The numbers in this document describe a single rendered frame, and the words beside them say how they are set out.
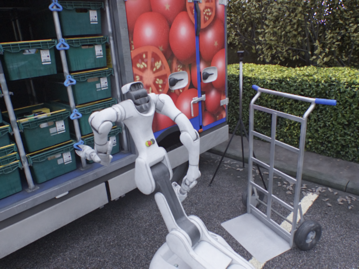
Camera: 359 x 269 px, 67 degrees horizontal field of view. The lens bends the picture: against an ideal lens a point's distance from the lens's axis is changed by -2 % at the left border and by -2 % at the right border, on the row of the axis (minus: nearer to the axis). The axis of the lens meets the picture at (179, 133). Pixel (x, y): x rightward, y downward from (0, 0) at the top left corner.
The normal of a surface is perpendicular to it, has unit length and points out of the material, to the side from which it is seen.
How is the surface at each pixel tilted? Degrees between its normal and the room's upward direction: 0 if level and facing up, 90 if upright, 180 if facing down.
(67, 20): 91
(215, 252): 14
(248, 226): 0
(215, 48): 90
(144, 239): 0
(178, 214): 66
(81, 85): 94
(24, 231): 90
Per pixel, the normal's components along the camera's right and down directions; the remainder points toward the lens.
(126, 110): -0.36, 0.23
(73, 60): 0.73, 0.31
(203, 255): 0.13, -0.87
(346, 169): -0.16, -0.89
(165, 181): 0.69, -0.25
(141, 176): -0.54, 0.31
